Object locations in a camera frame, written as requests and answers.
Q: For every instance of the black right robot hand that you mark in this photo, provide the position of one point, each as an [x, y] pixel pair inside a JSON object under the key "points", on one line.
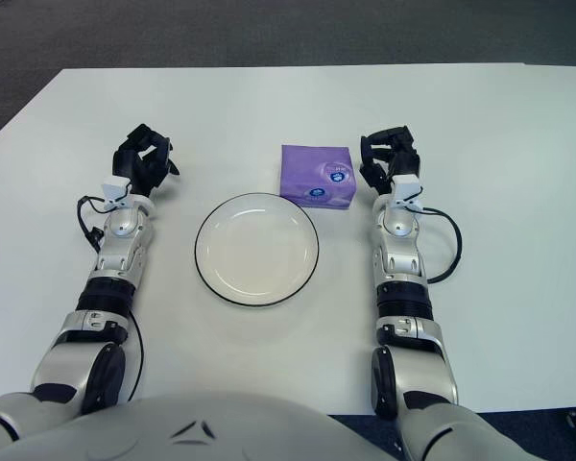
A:
{"points": [[403, 161]]}

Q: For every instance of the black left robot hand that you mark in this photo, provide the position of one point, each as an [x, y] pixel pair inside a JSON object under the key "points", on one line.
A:
{"points": [[139, 165]]}

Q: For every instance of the purple tissue paper pack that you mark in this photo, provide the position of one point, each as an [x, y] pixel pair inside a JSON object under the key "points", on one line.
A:
{"points": [[314, 175]]}

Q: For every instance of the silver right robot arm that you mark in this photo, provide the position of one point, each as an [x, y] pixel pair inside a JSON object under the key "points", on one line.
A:
{"points": [[400, 259]]}

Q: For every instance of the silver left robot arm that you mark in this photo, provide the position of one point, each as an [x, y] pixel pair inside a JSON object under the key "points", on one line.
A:
{"points": [[120, 249]]}

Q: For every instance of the white plate with black rim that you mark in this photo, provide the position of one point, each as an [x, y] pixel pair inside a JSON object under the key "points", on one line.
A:
{"points": [[256, 247]]}

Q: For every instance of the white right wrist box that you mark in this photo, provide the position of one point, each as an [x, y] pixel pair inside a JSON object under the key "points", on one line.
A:
{"points": [[406, 188]]}

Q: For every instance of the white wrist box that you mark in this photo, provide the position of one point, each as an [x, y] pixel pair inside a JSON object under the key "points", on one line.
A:
{"points": [[115, 189], [406, 188]]}

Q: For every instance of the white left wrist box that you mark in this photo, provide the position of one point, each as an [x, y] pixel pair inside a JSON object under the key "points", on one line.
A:
{"points": [[115, 189]]}

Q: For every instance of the grey robot torso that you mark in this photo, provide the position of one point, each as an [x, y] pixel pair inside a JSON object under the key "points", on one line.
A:
{"points": [[211, 427]]}

